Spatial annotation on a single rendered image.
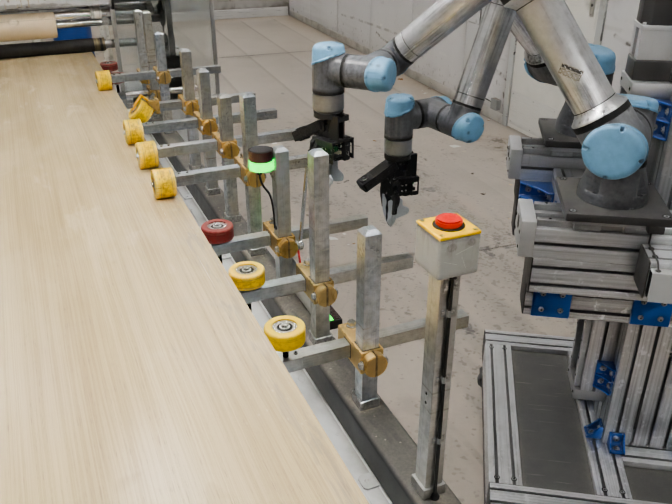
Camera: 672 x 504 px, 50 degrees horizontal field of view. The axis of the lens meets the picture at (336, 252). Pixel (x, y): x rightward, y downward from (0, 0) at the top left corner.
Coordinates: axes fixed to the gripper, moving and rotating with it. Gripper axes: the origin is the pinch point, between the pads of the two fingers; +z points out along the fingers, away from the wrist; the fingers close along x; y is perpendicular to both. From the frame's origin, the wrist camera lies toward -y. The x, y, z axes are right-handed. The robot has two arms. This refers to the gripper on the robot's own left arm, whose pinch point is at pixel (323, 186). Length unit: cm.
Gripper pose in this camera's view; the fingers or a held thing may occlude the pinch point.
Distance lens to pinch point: 180.1
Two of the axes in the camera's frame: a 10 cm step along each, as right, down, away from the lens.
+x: 7.3, -3.1, 6.1
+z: 0.0, 8.9, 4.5
